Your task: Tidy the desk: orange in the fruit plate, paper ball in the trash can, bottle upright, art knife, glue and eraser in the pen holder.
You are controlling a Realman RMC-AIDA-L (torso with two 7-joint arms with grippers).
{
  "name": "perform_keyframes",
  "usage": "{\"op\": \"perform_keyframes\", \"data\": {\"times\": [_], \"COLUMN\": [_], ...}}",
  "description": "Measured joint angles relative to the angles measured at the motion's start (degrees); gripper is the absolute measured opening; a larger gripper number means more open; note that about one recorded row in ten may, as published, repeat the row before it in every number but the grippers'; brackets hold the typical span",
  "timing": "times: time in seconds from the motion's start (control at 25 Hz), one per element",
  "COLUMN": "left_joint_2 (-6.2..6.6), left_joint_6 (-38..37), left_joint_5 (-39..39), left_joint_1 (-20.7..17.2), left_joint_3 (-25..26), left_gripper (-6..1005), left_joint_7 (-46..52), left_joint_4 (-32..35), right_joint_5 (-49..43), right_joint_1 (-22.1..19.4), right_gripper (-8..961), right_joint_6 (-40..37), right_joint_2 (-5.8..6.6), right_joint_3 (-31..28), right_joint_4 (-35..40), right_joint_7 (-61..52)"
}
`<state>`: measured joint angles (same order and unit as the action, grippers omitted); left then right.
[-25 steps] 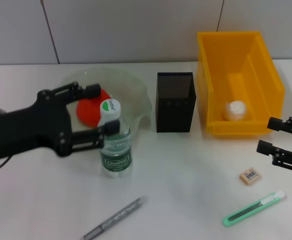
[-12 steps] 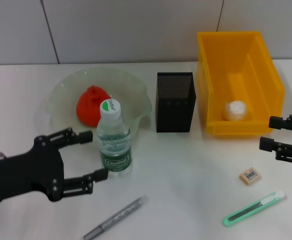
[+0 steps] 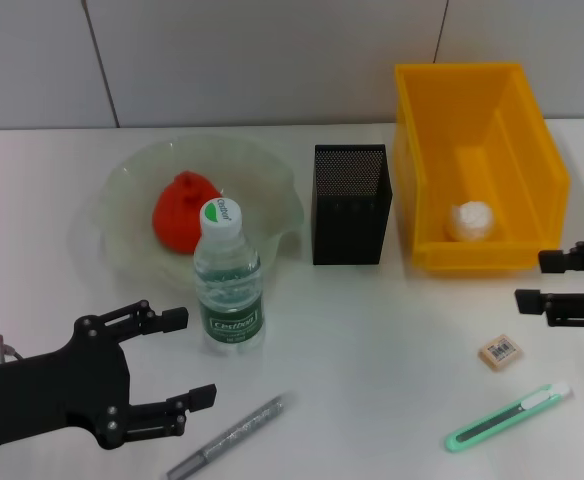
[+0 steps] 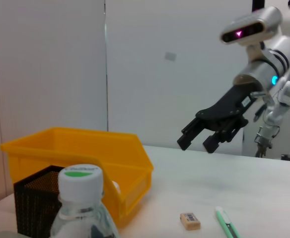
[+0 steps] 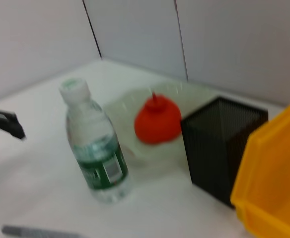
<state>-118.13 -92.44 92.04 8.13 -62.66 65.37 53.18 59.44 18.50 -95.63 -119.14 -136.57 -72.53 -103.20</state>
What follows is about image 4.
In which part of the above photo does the clear water bottle green label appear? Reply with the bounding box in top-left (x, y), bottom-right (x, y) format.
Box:
top-left (50, 163), bottom-right (121, 238)

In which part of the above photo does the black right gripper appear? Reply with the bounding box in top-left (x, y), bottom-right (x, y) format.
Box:
top-left (177, 85), bottom-right (258, 154)

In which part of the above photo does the black background pole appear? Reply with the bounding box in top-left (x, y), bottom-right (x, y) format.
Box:
top-left (251, 0), bottom-right (265, 12)

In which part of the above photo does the black mesh pen holder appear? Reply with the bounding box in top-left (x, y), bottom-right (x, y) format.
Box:
top-left (13, 165), bottom-right (64, 236)

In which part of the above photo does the mint green utility knife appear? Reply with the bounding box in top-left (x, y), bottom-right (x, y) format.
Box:
top-left (215, 206), bottom-right (242, 238)

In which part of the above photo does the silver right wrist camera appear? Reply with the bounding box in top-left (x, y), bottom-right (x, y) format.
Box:
top-left (219, 6), bottom-right (284, 60)

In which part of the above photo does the right gripper cable with plug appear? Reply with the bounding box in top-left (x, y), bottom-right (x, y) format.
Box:
top-left (250, 90), bottom-right (273, 122)

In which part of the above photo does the yellow plastic storage bin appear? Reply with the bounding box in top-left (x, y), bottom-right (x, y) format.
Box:
top-left (0, 126), bottom-right (154, 229)

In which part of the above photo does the white paper ball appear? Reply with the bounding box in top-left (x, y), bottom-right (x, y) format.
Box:
top-left (111, 180), bottom-right (122, 196)

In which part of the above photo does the beige eraser with barcode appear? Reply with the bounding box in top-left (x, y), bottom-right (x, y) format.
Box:
top-left (179, 212), bottom-right (202, 231)

